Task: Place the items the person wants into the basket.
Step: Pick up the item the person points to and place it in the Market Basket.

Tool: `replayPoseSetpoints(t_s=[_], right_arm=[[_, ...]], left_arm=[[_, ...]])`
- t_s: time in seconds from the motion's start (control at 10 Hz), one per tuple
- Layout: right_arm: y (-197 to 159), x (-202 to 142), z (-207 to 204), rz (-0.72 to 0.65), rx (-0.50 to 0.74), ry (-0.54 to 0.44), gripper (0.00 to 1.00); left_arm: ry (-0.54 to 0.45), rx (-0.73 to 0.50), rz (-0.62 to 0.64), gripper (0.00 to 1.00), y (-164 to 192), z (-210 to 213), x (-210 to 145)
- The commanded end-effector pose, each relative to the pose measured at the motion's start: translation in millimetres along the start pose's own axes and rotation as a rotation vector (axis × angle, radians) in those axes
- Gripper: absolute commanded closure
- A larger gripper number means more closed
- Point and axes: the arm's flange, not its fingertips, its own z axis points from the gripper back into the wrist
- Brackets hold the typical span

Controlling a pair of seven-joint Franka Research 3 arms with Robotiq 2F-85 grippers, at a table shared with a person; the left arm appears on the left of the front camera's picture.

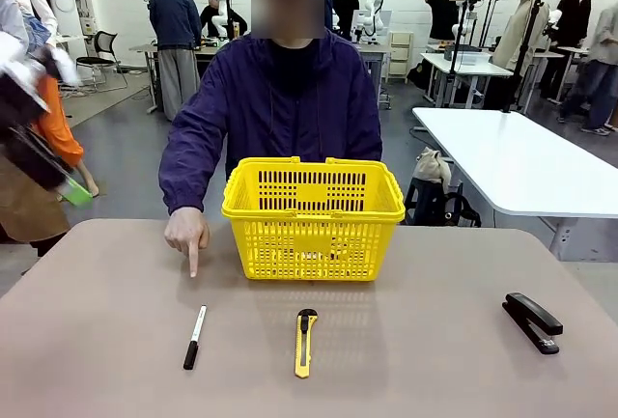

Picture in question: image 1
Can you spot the person in orange trousers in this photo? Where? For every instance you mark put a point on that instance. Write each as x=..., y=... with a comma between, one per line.
x=60, y=128

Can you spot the black backpack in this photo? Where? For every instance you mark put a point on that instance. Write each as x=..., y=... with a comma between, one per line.
x=463, y=210

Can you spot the seated person in black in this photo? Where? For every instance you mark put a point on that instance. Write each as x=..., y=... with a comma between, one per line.
x=212, y=15

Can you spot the person in black t-shirt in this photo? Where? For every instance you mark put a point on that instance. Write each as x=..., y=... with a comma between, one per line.
x=441, y=12

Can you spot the black office chair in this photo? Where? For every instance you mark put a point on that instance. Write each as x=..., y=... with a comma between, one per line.
x=103, y=44

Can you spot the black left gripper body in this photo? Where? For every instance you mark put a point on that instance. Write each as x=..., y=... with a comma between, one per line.
x=34, y=157

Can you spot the black stool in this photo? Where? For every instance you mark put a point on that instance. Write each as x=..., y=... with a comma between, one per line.
x=425, y=201

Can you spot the white robot beside monitor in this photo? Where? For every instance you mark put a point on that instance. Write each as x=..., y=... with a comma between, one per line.
x=372, y=8

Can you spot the large white table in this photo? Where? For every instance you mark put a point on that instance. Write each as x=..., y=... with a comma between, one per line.
x=521, y=162

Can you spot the person's right hand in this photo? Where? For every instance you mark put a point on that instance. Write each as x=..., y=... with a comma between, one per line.
x=186, y=232

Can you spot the person in black jacket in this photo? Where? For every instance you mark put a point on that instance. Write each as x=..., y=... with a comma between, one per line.
x=574, y=17

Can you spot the person's right forearm purple sleeve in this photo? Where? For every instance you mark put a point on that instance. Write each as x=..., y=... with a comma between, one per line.
x=186, y=186

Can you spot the grey workbench table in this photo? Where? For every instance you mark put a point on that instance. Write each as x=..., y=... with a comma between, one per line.
x=145, y=47

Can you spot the beige cloth bag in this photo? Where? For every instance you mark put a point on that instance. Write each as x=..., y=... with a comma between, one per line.
x=432, y=167

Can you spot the person in beige coat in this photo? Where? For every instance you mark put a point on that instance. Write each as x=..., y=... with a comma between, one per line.
x=519, y=36

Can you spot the yellow plastic shopping basket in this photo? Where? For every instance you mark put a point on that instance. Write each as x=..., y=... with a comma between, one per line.
x=314, y=244

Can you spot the person in purple jacket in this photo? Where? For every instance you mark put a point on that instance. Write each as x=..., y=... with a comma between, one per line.
x=289, y=109

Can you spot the white drawer cabinet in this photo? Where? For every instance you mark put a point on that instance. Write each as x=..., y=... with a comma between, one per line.
x=401, y=56

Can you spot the white black marker pen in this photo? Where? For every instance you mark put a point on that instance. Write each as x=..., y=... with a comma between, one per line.
x=193, y=341

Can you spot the small white table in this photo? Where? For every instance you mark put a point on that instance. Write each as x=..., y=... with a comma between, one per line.
x=463, y=65

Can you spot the brown fabric drape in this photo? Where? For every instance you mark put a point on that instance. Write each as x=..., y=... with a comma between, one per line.
x=24, y=215

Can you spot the person in grey top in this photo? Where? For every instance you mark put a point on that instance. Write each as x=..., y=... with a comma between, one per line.
x=606, y=41

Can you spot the man in blue jacket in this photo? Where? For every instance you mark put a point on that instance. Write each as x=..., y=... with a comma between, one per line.
x=174, y=17

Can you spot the black stapler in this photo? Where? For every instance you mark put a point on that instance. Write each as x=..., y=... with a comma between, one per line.
x=531, y=319

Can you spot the black camera tripod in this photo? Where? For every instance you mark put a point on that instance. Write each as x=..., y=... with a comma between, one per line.
x=525, y=46

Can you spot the black stand with white robot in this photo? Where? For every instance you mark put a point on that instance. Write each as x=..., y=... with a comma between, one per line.
x=458, y=51

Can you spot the yellow black utility knife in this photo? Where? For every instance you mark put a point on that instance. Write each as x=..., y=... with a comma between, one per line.
x=304, y=345

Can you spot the person in black sweater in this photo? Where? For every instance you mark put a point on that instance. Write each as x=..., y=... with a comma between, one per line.
x=345, y=8

